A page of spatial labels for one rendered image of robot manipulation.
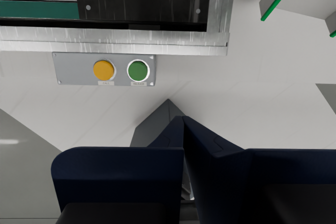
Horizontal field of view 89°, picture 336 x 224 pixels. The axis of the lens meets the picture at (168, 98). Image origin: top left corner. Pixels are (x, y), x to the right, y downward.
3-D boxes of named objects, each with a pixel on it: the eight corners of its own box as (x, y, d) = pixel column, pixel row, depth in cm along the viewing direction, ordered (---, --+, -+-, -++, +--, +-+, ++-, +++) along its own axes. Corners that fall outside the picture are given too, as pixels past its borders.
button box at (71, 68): (156, 80, 43) (154, 87, 37) (71, 78, 42) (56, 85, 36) (156, 51, 41) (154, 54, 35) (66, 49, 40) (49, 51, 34)
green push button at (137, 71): (148, 79, 37) (147, 81, 36) (130, 78, 37) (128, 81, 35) (148, 60, 36) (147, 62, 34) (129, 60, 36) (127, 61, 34)
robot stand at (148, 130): (166, 155, 56) (168, 215, 37) (134, 127, 52) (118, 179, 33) (199, 128, 52) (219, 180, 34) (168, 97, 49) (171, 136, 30)
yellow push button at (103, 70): (116, 78, 37) (113, 80, 35) (97, 78, 37) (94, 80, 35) (114, 60, 36) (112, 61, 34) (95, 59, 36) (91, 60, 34)
